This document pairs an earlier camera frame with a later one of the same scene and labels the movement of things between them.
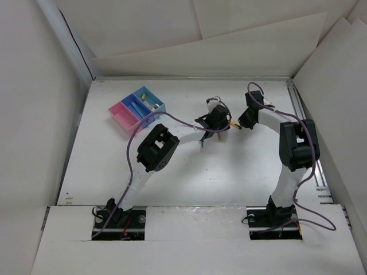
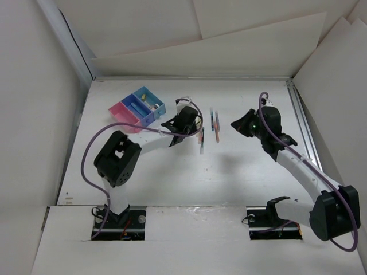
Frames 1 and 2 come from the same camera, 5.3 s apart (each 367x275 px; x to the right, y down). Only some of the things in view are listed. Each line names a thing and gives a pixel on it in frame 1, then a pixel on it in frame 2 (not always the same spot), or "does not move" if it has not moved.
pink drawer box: [125, 118] does not move
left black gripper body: [221, 126] -> [190, 129]
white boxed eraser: [146, 103] does not move
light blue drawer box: [151, 101] does not move
